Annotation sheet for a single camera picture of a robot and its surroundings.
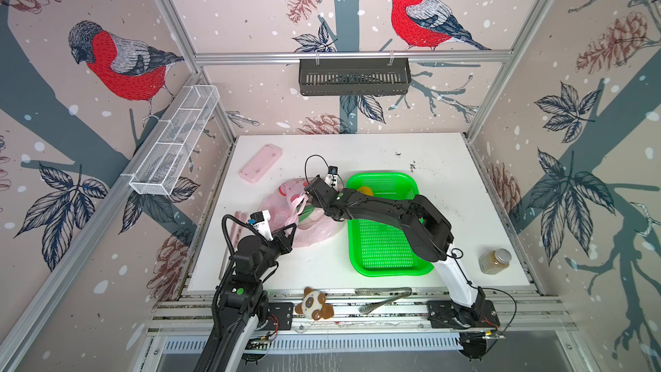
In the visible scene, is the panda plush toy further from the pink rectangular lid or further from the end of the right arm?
the pink rectangular lid

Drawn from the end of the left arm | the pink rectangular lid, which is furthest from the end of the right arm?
the pink rectangular lid

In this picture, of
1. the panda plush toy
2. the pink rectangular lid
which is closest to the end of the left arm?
the panda plush toy

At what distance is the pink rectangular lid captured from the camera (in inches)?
42.1

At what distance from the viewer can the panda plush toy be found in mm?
735

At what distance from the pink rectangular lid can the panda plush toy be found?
519 mm

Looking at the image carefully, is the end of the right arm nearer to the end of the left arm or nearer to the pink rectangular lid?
the end of the left arm

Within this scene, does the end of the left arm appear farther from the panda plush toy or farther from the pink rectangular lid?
→ the pink rectangular lid
